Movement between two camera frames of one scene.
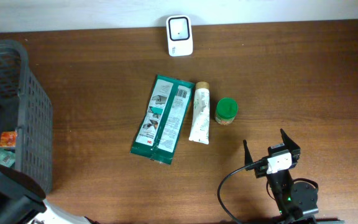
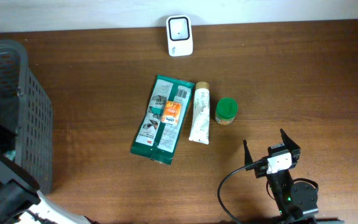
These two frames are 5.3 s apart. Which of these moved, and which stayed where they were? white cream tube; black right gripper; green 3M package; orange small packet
Moved: orange small packet
Stayed: green 3M package; white cream tube; black right gripper
